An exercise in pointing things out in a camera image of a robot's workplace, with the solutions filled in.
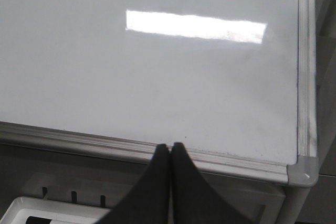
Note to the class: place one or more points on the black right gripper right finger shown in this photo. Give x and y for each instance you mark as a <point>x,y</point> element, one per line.
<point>194,200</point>

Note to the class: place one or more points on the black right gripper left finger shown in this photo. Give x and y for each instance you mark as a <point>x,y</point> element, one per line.
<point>148,200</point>

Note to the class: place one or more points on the black capped whiteboard marker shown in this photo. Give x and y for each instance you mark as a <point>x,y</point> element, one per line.
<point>38,220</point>

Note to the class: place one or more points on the white plastic marker tray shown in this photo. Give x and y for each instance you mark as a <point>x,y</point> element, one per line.
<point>23,207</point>

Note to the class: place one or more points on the white whiteboard with aluminium frame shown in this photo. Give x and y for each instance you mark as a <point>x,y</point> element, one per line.
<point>233,80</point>

